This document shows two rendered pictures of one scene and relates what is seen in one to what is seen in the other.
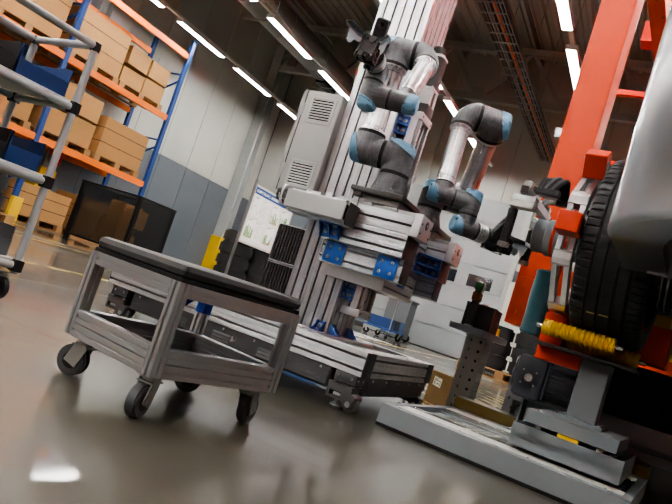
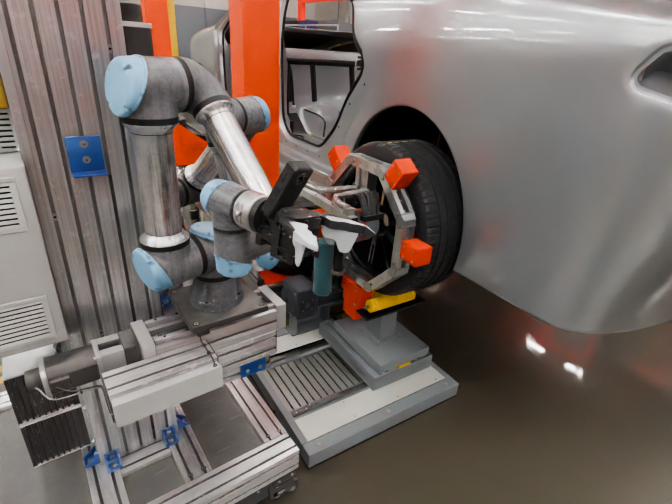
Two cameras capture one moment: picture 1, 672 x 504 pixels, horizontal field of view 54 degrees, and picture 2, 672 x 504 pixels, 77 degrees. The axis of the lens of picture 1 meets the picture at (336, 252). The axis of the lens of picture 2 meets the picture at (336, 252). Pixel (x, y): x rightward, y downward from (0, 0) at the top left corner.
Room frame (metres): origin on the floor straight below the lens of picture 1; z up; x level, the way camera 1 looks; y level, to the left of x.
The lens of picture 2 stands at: (1.81, 0.68, 1.50)
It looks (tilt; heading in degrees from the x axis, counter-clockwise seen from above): 25 degrees down; 296
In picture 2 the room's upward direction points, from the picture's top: 4 degrees clockwise
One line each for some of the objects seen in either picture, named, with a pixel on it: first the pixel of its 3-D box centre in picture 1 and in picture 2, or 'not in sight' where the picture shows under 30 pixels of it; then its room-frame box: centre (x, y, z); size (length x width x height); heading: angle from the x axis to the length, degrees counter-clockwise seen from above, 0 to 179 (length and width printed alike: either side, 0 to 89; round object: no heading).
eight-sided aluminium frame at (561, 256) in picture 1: (581, 245); (364, 223); (2.43, -0.86, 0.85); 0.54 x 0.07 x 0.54; 149
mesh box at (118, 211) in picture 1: (120, 224); not in sight; (10.31, 3.35, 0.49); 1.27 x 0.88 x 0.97; 63
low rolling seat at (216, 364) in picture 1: (181, 333); not in sight; (1.64, 0.30, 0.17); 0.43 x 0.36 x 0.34; 141
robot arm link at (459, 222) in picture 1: (464, 226); (270, 254); (2.62, -0.46, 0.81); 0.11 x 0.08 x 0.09; 104
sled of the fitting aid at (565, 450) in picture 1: (575, 448); (372, 343); (2.38, -1.04, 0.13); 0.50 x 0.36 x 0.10; 149
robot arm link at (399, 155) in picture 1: (397, 157); (211, 247); (2.57, -0.12, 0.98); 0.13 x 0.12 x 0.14; 78
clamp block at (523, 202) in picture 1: (524, 202); not in sight; (2.38, -0.60, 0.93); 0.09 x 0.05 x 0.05; 59
